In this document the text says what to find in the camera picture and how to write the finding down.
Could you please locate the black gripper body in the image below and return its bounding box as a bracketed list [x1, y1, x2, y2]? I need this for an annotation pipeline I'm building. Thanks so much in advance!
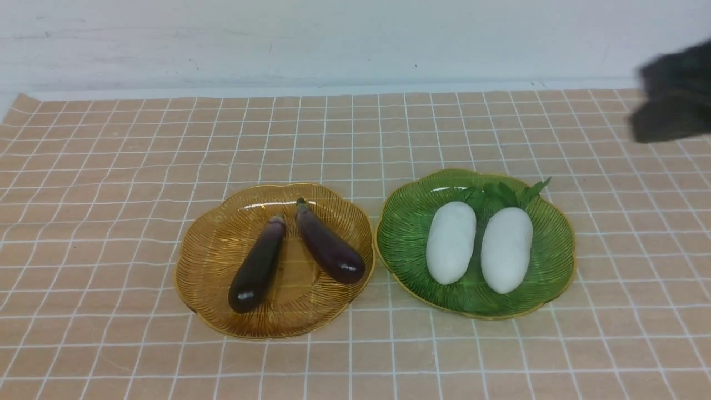
[629, 39, 710, 144]

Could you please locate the white radish with leaves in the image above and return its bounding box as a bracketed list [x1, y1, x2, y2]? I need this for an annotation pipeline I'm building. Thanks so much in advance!
[480, 178, 551, 294]
[425, 187, 483, 286]

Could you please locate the dark purple eggplant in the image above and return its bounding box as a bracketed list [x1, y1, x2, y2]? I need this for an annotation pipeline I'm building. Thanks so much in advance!
[228, 214, 286, 314]
[295, 197, 365, 284]

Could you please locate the green ribbed glass plate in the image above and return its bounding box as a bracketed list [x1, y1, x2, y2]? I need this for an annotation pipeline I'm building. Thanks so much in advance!
[376, 169, 577, 321]

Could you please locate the amber ribbed glass plate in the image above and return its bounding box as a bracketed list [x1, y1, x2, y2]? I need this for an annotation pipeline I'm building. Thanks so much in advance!
[174, 183, 375, 340]

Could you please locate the checkered orange tablecloth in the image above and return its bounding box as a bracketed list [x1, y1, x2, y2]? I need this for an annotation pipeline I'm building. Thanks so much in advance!
[1, 89, 709, 399]

